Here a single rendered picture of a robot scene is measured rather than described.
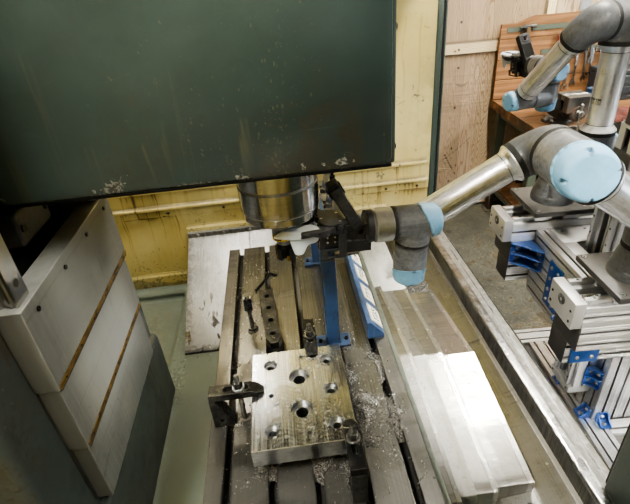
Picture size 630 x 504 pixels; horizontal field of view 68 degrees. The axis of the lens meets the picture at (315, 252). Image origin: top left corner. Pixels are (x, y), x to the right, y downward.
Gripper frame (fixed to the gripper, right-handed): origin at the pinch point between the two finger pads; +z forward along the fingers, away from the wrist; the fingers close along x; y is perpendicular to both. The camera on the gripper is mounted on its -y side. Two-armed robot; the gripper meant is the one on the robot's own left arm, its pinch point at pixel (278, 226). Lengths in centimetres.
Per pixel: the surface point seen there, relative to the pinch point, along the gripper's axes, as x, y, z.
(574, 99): 160, 23, -188
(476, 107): 249, 48, -177
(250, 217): -5.0, -5.2, 5.5
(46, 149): -9.7, -22.8, 35.5
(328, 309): 14.0, 34.7, -13.2
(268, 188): -7.7, -12.0, 1.8
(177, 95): -11.4, -29.9, 14.4
